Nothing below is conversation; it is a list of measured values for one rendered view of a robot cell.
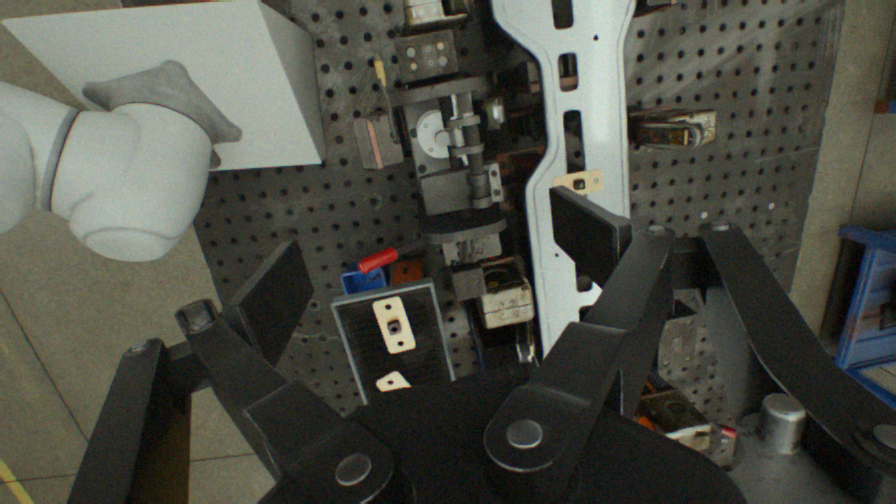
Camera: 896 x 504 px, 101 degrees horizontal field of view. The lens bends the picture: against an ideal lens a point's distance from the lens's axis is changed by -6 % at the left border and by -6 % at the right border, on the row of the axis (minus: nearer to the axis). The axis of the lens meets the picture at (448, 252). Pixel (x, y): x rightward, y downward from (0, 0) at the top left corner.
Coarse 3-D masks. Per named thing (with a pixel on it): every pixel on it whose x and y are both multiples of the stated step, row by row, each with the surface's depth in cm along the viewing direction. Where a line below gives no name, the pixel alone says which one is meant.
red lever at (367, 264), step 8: (416, 240) 57; (392, 248) 54; (400, 248) 55; (408, 248) 56; (368, 256) 53; (376, 256) 53; (384, 256) 53; (392, 256) 54; (360, 264) 52; (368, 264) 52; (376, 264) 53; (384, 264) 54
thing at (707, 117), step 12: (636, 108) 81; (660, 108) 70; (672, 108) 69; (684, 108) 66; (696, 108) 63; (636, 120) 68; (648, 120) 65; (660, 120) 61; (672, 120) 60; (684, 120) 60; (696, 120) 60; (708, 120) 60; (576, 132) 93; (708, 132) 61
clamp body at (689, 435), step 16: (656, 384) 97; (640, 400) 92; (656, 400) 90; (672, 400) 89; (688, 400) 89; (640, 416) 92; (656, 416) 86; (672, 416) 85; (688, 416) 85; (672, 432) 82; (688, 432) 82; (704, 432) 84; (704, 448) 84
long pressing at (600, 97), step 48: (528, 0) 56; (576, 0) 57; (624, 0) 57; (528, 48) 58; (576, 48) 59; (576, 96) 62; (624, 96) 63; (624, 144) 65; (528, 192) 66; (624, 192) 68; (528, 240) 70; (576, 288) 74
